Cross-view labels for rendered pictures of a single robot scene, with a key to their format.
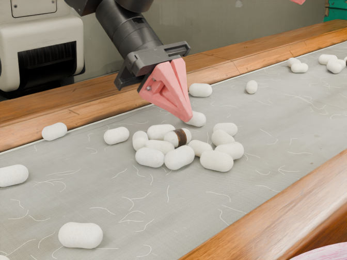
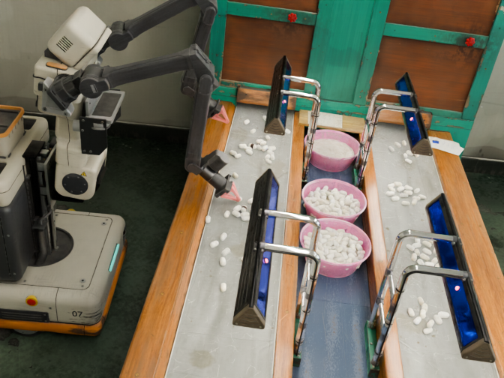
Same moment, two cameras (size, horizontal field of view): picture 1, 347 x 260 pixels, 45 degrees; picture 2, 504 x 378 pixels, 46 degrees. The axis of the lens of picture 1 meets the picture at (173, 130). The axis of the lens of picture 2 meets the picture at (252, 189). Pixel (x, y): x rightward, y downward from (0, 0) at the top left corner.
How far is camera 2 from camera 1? 1.96 m
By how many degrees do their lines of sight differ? 41
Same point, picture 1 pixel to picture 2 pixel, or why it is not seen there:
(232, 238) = (289, 231)
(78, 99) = (199, 204)
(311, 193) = not seen: hidden behind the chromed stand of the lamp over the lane
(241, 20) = not seen: hidden behind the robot
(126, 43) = (217, 181)
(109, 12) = (208, 172)
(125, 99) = (208, 197)
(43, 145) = (208, 225)
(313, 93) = (254, 171)
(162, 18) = not seen: outside the picture
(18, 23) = (91, 161)
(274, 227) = (292, 226)
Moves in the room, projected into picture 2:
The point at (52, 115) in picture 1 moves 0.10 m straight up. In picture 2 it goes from (201, 214) to (202, 192)
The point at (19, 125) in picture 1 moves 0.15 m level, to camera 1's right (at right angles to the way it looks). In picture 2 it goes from (199, 221) to (230, 208)
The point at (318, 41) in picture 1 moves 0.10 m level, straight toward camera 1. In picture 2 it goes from (226, 129) to (233, 139)
